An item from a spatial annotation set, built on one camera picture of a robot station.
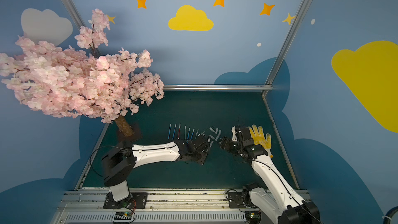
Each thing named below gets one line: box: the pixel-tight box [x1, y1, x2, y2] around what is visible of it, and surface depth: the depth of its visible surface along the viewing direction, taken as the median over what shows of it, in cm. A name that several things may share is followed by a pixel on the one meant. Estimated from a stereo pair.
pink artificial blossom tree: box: [0, 8, 165, 137], surface depth 61 cm
